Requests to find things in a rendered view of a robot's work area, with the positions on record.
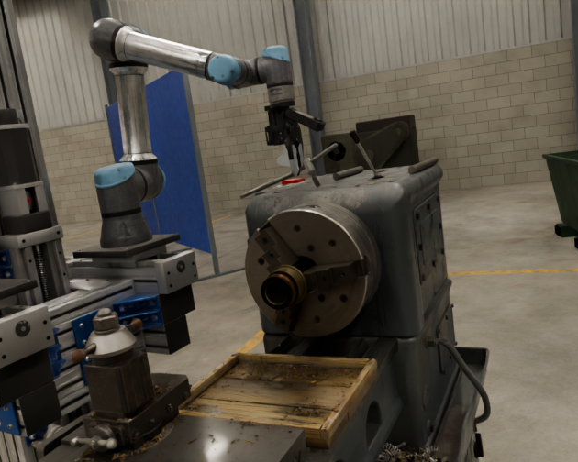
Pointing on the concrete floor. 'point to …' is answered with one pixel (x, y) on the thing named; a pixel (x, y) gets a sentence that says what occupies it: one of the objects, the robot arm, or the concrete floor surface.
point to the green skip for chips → (576, 195)
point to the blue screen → (174, 166)
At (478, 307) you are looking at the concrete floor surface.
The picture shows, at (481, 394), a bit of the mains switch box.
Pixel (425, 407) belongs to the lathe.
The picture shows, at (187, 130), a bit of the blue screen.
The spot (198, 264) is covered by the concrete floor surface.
